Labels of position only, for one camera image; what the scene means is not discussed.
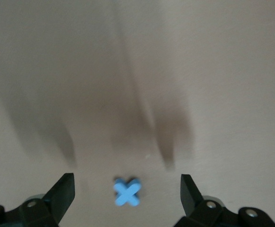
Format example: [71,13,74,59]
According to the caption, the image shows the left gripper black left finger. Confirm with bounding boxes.
[0,173,76,227]

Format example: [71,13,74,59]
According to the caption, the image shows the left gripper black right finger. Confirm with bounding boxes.
[175,174,275,227]

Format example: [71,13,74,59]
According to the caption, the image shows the blue letter x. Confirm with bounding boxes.
[113,177,141,207]

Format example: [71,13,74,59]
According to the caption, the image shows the brown table cover sheet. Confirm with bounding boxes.
[0,0,275,227]

